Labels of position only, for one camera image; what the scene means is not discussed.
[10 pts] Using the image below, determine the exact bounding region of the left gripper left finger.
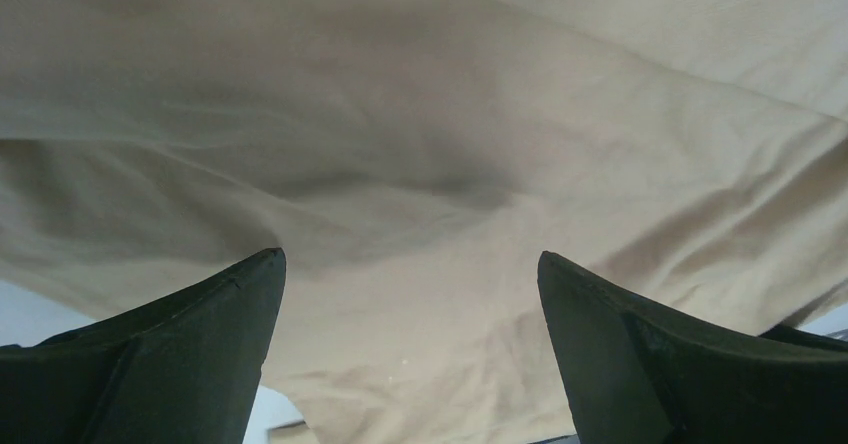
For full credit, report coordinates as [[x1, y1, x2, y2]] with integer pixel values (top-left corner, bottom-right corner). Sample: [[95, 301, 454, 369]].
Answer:
[[1, 248, 286, 444]]

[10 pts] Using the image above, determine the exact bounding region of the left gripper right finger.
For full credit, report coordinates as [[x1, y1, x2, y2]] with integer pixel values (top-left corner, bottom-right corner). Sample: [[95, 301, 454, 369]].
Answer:
[[537, 252, 847, 444]]

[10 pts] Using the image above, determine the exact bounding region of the beige t shirt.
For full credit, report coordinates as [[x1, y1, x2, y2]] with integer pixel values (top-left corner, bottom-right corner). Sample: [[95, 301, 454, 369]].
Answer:
[[1, 0, 847, 443]]

